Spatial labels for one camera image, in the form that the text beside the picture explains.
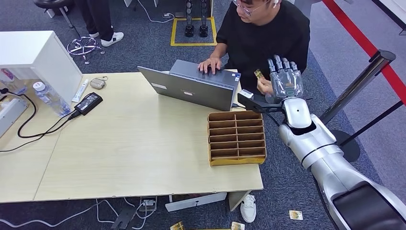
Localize white cabinet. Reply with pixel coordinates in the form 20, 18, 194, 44
0, 30, 84, 106

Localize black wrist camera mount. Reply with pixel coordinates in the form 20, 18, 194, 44
237, 92, 283, 114

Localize black floor bracket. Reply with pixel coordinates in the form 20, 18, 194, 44
110, 205, 138, 230

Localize white tube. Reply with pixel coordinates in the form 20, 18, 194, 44
71, 79, 90, 103

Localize person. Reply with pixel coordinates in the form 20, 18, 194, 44
74, 0, 124, 48
198, 0, 311, 105

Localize white power cable with plug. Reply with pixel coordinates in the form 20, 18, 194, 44
0, 199, 121, 229

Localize black robot leg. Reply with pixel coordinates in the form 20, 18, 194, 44
199, 0, 209, 38
185, 0, 195, 38

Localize clear water bottle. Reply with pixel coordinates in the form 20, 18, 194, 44
33, 81, 71, 118

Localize person's right hand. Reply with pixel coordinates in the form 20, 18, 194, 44
198, 57, 223, 76

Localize clear plastic container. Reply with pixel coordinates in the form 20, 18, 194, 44
0, 68, 28, 96

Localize black stool with chrome base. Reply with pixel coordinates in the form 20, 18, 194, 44
33, 0, 106, 65

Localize eyeglasses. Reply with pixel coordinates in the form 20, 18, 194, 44
232, 0, 271, 16

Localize silver floor socket box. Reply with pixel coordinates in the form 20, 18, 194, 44
138, 196, 158, 213
162, 11, 186, 19

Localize white shoe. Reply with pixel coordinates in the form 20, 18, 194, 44
240, 194, 257, 224

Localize white floor cable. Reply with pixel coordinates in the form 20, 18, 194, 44
135, 0, 176, 24

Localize black power cable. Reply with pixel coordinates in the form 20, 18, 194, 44
0, 88, 80, 153

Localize black power adapter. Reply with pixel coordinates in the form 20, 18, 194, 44
74, 92, 104, 116

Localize white table support panel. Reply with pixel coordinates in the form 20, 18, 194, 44
164, 192, 228, 213

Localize white power strip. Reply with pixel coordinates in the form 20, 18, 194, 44
0, 97, 29, 138

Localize person's left hand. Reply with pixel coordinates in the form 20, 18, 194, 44
257, 78, 274, 96

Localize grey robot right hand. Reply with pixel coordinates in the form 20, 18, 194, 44
265, 55, 305, 104

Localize cardboard divider box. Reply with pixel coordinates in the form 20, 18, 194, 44
207, 110, 267, 168

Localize beige table leg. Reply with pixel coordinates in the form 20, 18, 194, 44
228, 190, 252, 213

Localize dark metal stanchion post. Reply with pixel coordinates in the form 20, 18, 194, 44
318, 49, 397, 163

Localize grey laptop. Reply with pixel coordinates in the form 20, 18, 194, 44
137, 59, 242, 112

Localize small grey case with keyring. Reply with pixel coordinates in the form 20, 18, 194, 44
89, 76, 109, 90

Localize white looped cable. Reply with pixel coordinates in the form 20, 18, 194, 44
95, 196, 157, 230

